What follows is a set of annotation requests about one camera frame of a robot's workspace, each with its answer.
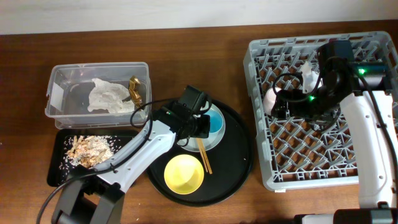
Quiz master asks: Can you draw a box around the wooden chopstick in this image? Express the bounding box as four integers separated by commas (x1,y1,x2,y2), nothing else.
203,144,213,174
196,138,208,173

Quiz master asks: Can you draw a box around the blue cup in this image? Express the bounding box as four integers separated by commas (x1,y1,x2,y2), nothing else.
206,110,224,133

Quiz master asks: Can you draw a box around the yellow bowl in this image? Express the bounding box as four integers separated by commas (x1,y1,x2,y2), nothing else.
164,154,205,195

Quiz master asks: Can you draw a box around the pink cup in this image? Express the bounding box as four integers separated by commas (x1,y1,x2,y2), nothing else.
262,88,276,116

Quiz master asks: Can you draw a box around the gold foil wrapper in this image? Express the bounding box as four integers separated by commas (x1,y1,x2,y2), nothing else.
129,76,142,108

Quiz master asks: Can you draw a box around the white tissue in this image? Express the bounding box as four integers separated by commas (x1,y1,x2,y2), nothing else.
88,78,135,113

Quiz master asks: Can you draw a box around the food scraps and rice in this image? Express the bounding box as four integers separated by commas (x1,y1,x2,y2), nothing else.
59,135,119,170

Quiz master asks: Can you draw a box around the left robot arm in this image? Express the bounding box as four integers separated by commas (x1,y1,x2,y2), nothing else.
36,98,213,223

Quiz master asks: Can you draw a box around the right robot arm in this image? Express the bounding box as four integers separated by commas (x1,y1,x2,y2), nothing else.
264,40,397,223

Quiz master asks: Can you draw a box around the grey dishwasher rack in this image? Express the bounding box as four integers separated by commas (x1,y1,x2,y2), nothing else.
243,31,397,192

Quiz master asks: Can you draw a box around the clear plastic waste bin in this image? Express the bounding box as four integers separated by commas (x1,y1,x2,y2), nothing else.
45,62,152,129

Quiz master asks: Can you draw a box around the grey plate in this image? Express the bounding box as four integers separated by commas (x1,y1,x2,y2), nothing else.
177,103,226,152

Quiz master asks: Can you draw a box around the black rectangular tray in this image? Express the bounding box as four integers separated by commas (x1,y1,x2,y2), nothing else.
47,129,138,187

